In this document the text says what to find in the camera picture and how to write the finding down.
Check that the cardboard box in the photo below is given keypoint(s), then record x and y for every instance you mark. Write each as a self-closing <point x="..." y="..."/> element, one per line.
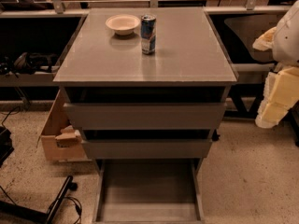
<point x="60" y="141"/>

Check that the grey middle drawer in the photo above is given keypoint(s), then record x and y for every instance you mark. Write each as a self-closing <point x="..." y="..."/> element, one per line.
<point x="146" y="144"/>

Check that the grey bottom drawer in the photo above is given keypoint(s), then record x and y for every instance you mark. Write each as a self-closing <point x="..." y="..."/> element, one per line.
<point x="148" y="192"/>

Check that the black box at left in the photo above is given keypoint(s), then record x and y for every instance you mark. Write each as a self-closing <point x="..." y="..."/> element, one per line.
<point x="6" y="147"/>

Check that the white bowl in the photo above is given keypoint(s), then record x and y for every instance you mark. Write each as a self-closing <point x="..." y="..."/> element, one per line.
<point x="122" y="24"/>

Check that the blue energy drink can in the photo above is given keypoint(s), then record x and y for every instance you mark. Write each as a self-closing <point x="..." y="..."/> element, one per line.
<point x="148" y="33"/>

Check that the grey drawer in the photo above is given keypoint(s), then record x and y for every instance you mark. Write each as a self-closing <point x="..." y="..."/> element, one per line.
<point x="148" y="192"/>
<point x="145" y="116"/>
<point x="146" y="144"/>

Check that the black headset on shelf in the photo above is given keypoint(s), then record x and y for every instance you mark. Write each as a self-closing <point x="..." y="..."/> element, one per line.
<point x="28" y="63"/>

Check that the grey top drawer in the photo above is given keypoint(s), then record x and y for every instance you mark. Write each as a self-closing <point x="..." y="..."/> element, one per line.
<point x="145" y="116"/>

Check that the grey drawer cabinet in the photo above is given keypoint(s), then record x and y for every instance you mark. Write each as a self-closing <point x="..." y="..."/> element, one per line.
<point x="187" y="66"/>

